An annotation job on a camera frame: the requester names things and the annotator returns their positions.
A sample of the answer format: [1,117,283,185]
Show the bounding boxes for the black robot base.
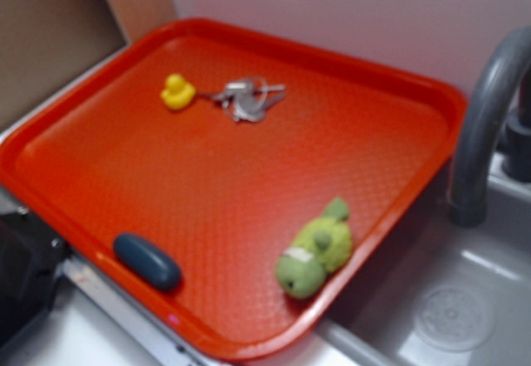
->
[1,207,67,351]

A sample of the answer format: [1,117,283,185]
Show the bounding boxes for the silver key bunch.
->
[195,76,287,123]

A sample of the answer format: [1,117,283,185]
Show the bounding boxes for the green plush turtle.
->
[275,198,354,300]

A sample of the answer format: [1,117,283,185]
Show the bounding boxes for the yellow rubber duck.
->
[160,74,197,110]

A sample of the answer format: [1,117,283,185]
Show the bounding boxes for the dark blue oval case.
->
[113,232,183,291]

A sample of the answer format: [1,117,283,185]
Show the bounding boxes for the red plastic tray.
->
[1,19,466,361]

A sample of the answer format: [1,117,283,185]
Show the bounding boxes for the grey plastic sink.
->
[317,154,530,365]

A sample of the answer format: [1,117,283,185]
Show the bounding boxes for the brown cardboard panel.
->
[1,0,177,129]

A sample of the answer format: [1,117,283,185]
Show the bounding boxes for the grey curved faucet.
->
[448,26,530,227]

